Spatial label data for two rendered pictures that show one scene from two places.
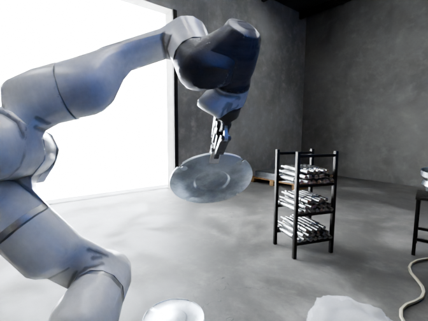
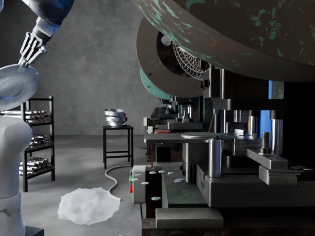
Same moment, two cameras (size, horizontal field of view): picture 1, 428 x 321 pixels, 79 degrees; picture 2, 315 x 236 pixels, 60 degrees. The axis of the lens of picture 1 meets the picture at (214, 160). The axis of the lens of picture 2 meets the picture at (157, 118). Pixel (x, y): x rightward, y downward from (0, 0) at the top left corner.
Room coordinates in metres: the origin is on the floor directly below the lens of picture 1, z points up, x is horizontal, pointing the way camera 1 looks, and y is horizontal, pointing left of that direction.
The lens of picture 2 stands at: (-0.42, 0.62, 0.88)
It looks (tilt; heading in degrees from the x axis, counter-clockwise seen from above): 3 degrees down; 307
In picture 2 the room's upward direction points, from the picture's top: straight up
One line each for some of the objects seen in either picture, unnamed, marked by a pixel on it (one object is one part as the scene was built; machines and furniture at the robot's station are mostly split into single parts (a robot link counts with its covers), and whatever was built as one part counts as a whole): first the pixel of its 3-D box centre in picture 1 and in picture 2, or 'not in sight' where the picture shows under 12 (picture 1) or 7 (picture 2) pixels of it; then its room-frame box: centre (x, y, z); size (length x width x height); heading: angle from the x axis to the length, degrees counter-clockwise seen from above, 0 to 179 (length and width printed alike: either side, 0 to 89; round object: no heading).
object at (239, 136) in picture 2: not in sight; (241, 143); (-0.13, -0.19, 0.76); 0.15 x 0.09 x 0.05; 128
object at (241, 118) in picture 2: not in sight; (240, 115); (-0.12, -0.19, 0.84); 0.05 x 0.03 x 0.04; 128
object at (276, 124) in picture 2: not in sight; (276, 130); (-0.23, -0.17, 0.81); 0.02 x 0.02 x 0.14
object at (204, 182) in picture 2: not in sight; (242, 169); (-0.13, -0.20, 0.68); 0.45 x 0.30 x 0.06; 128
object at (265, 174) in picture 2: not in sight; (266, 153); (-0.23, -0.07, 0.76); 0.17 x 0.06 x 0.10; 128
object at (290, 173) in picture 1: (303, 199); (26, 140); (2.44, -0.85, 0.47); 0.46 x 0.43 x 0.95; 18
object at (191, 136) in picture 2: not in sight; (185, 156); (0.01, -0.09, 0.72); 0.25 x 0.14 x 0.14; 38
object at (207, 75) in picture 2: not in sight; (230, 49); (-0.10, -0.17, 1.04); 0.17 x 0.15 x 0.30; 38
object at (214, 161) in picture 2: not in sight; (215, 156); (-0.14, 0.02, 0.75); 0.03 x 0.03 x 0.10; 38
